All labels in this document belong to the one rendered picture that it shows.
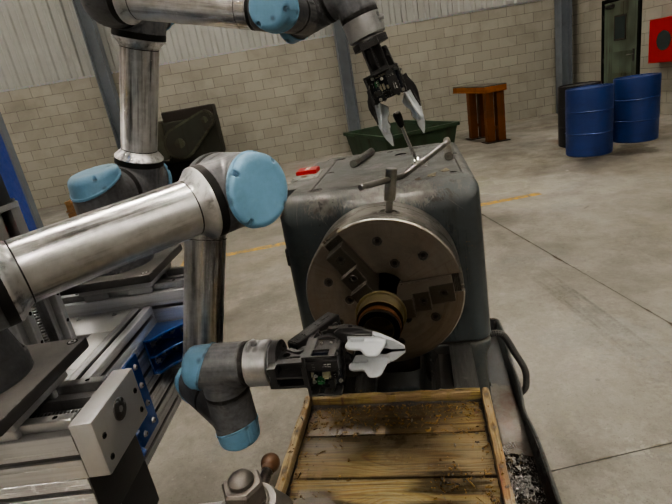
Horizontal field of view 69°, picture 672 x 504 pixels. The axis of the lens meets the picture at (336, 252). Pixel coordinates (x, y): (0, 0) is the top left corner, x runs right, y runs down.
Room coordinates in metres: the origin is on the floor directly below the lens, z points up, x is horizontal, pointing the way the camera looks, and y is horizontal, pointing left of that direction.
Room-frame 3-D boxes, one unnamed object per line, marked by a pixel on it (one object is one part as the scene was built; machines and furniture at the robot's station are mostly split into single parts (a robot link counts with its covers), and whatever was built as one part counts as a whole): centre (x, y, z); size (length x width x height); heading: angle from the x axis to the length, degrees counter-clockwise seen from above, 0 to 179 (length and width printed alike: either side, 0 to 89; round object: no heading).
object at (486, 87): (9.60, -3.20, 0.50); 1.61 x 0.44 x 1.00; 4
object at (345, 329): (0.70, 0.01, 1.10); 0.09 x 0.02 x 0.05; 78
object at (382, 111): (1.03, -0.14, 1.39); 0.06 x 0.03 x 0.09; 168
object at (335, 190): (1.33, -0.15, 1.06); 0.59 x 0.48 x 0.39; 168
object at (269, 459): (0.39, 0.11, 1.14); 0.04 x 0.02 x 0.02; 168
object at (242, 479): (0.34, 0.12, 1.17); 0.04 x 0.04 x 0.03
